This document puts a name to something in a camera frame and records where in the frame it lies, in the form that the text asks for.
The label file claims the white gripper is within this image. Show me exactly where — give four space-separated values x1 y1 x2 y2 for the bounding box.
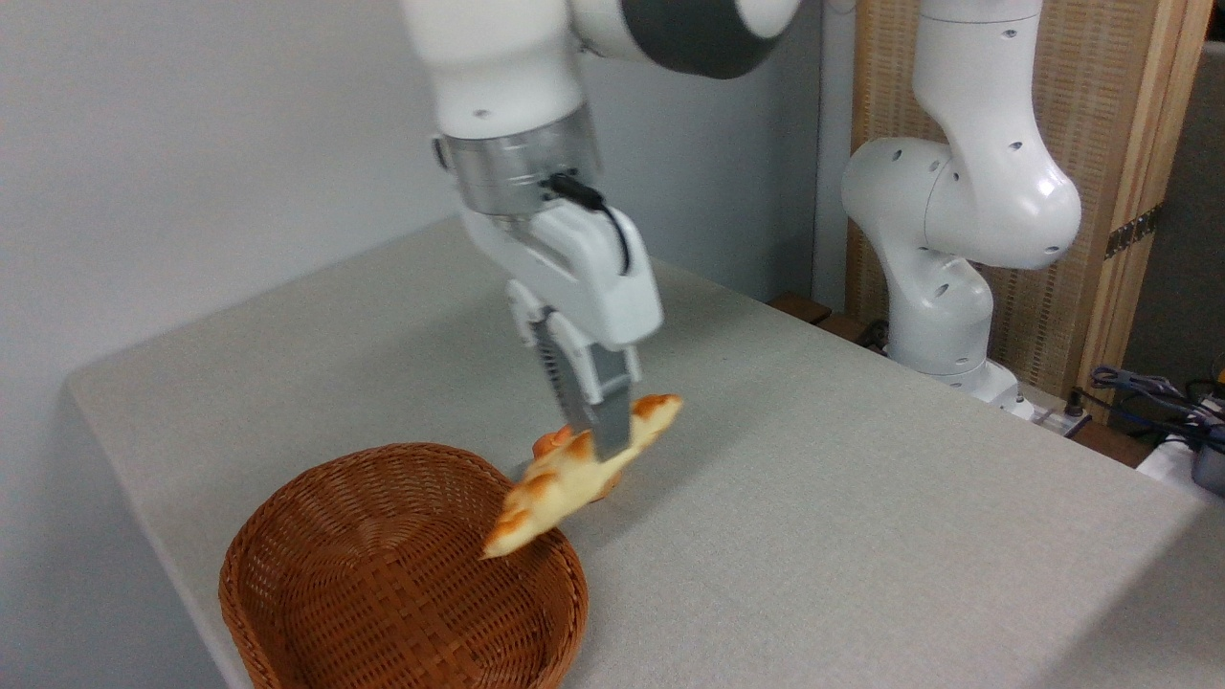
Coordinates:
458 204 665 463

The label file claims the long braided bread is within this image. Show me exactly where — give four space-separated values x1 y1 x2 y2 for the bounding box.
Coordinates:
478 392 685 562

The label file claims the round muffin bread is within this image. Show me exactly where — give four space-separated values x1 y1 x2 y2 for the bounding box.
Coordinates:
531 425 629 505

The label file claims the brown wicker basket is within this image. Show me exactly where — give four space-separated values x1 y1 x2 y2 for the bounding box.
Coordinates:
218 442 590 689

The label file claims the metal screen hinge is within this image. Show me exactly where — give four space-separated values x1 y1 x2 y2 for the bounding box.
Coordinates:
1103 203 1165 260

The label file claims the wooden woven folding screen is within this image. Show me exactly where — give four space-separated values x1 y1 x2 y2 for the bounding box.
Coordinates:
851 0 1216 424

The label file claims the grey blue box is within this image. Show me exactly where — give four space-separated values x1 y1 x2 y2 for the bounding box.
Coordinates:
1191 425 1225 498

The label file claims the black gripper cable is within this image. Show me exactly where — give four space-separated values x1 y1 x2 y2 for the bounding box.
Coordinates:
549 171 634 278

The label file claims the blue and black cable bundle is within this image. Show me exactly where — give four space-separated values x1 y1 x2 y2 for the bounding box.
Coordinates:
1065 365 1225 443

